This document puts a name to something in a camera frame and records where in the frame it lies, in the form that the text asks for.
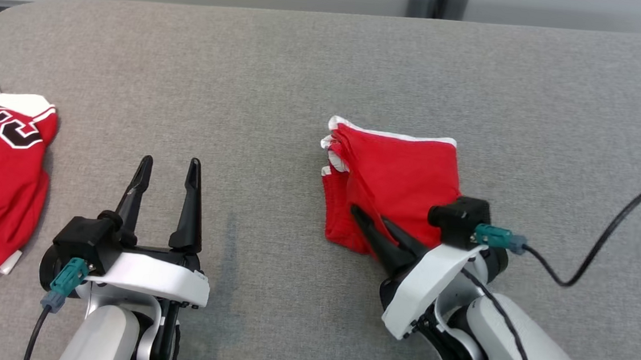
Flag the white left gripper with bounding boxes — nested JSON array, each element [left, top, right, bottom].
[[37, 146, 221, 311]]

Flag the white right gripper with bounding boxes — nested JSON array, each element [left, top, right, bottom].
[[340, 204, 491, 347]]

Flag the red shorts with white trim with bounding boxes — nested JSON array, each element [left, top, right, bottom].
[[311, 114, 469, 267]]

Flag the teal right camera connector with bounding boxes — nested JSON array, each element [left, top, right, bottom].
[[472, 222, 530, 256]]

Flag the teal camera connector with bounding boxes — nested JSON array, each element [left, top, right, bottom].
[[472, 222, 530, 256], [39, 255, 91, 316]]

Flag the teal left camera connector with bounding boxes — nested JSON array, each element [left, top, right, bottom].
[[39, 255, 91, 316]]

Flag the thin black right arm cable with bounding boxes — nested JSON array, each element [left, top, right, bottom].
[[451, 266, 540, 360]]

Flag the black left camera cable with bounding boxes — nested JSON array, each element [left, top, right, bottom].
[[23, 306, 54, 360]]

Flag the black camera cable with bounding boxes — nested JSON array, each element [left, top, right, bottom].
[[23, 306, 54, 360], [518, 169, 641, 294]]

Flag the black right camera cable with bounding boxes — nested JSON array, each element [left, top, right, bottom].
[[518, 169, 641, 294]]

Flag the grey metal partition post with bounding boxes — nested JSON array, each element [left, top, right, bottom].
[[404, 0, 474, 22]]

